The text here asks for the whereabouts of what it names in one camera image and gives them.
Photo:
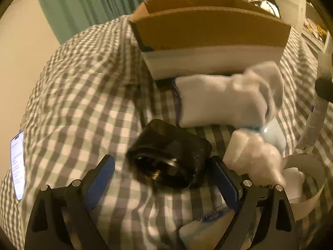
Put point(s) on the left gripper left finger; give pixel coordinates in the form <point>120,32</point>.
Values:
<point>47,227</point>

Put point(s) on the white smartphone lit screen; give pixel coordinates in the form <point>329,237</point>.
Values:
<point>17,164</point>

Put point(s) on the white folded sock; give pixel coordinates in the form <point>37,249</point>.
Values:
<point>249,99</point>

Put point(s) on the grey white checkered duvet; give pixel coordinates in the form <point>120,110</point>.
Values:
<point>93,98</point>

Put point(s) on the white louvered wardrobe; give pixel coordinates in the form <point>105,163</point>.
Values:
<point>302,16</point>

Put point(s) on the brown cardboard box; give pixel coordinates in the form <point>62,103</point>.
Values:
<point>188,37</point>

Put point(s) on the tissue pack floral print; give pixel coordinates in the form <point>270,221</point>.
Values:
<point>205,232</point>

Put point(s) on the black glossy case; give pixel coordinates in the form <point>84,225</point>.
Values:
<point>170,155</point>

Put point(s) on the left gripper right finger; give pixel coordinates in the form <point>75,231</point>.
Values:
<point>276,228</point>

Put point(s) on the white bunny plush toy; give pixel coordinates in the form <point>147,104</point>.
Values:
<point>247,153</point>

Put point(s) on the chair with white garment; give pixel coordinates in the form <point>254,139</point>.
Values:
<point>270,6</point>

